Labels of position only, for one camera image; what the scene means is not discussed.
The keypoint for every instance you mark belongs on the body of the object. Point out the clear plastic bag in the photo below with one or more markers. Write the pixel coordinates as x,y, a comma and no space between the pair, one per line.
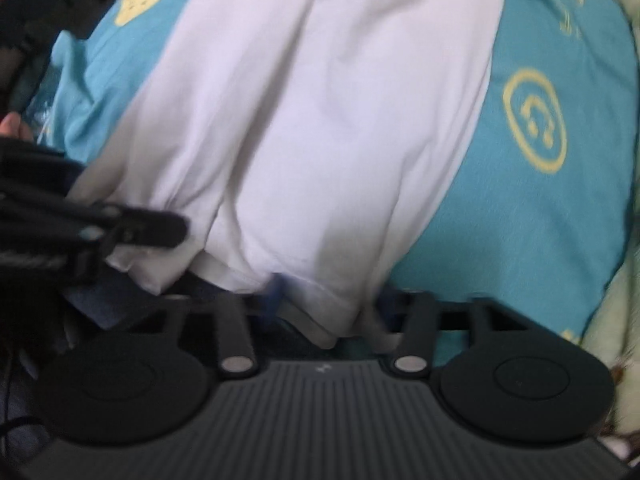
46,105

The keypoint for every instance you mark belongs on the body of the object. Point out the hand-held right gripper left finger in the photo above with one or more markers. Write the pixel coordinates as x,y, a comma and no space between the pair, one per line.
278,300

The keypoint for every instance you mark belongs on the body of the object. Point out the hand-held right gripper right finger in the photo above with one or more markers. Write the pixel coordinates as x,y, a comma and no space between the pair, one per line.
420,320

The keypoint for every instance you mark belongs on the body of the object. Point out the teal printed bed sheet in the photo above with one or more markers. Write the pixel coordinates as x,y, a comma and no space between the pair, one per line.
525,235

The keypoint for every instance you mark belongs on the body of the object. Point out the green cartoon blanket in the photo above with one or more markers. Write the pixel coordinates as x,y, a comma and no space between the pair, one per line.
617,310

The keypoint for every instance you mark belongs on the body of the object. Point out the white t-shirt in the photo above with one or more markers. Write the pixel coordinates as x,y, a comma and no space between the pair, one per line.
300,135

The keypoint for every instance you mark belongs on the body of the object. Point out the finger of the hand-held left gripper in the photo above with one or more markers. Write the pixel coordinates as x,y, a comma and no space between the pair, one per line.
155,229

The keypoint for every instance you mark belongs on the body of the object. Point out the person's left hand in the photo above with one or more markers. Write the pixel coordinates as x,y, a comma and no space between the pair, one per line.
14,127

